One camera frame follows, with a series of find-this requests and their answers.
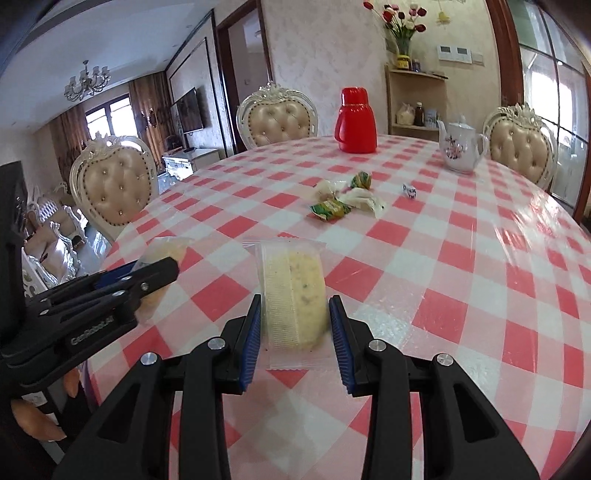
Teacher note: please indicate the yellow jar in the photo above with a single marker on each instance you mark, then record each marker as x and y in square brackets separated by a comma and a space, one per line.
[403, 63]

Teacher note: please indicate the small green wrapped candy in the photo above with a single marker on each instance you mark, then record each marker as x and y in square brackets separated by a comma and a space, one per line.
[361, 180]

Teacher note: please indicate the brown bottle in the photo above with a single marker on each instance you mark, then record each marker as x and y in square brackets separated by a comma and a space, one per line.
[419, 115]

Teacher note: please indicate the living room window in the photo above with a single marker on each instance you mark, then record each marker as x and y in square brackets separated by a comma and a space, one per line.
[108, 117]

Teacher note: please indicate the beige wall switch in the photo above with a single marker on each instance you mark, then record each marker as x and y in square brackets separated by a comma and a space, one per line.
[477, 57]

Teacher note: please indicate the glass sliding door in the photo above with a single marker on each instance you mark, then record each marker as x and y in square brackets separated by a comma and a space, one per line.
[549, 92]

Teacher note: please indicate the beige tufted dining chair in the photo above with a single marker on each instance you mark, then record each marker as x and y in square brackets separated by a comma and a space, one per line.
[113, 187]
[519, 143]
[277, 117]

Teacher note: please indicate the small white snack packet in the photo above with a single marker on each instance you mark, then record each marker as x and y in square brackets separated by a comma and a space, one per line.
[328, 187]

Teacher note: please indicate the white floral teapot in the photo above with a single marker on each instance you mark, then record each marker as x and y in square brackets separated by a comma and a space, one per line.
[459, 150]

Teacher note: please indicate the vase of artificial flowers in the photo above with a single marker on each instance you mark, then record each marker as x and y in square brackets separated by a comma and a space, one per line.
[402, 27]

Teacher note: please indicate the red thermos jug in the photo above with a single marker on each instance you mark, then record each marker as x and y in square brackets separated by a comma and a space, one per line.
[355, 127]

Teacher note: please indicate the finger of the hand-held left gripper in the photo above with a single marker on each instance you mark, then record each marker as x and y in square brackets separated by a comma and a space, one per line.
[113, 276]
[157, 274]

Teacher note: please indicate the white wall control panel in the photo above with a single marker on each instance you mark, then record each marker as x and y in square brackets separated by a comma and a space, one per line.
[463, 54]
[446, 52]

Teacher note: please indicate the person's left hand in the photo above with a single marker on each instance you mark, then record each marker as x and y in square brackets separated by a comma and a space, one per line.
[34, 417]

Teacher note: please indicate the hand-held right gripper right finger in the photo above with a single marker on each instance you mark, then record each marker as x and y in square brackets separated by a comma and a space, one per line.
[340, 350]

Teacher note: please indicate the clear-wrapped bread packet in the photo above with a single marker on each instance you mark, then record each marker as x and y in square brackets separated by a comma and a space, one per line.
[168, 251]

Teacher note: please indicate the wall television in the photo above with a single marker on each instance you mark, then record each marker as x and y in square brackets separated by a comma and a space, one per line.
[189, 110]

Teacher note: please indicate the wooden corner shelf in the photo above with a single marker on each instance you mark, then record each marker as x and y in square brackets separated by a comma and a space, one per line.
[415, 90]

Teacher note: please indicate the brown curtain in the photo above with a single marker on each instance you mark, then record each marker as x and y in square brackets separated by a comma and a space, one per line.
[67, 131]
[147, 97]

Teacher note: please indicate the clear-wrapped yellow cake packet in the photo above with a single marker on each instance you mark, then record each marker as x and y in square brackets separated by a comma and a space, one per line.
[291, 295]

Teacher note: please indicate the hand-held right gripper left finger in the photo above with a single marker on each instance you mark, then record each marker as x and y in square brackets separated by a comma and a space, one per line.
[249, 350]

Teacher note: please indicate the pink checked tablecloth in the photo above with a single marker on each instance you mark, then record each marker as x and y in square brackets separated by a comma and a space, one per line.
[438, 286]

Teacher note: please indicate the clear bag on shelf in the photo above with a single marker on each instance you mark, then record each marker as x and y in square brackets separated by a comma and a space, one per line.
[405, 115]

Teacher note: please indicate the white television cabinet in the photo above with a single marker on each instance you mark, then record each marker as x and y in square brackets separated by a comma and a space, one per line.
[189, 162]

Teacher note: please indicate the white carved sofa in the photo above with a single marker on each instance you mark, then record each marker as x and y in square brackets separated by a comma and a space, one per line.
[53, 240]

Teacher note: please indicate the small blue white candy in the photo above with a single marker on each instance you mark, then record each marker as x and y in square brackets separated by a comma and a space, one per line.
[410, 190]

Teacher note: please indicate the yellow hanging ornament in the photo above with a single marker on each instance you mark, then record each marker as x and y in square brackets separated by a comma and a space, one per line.
[443, 16]

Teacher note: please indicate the chandelier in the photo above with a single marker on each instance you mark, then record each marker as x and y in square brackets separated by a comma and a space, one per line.
[87, 82]

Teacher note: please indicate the white box on shelf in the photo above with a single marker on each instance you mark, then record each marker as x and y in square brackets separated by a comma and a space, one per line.
[432, 119]

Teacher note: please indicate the cream cake packet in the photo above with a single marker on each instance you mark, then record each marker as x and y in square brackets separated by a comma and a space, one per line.
[364, 202]

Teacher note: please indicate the green yellow snack packet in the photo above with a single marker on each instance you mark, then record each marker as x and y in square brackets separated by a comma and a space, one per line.
[328, 211]

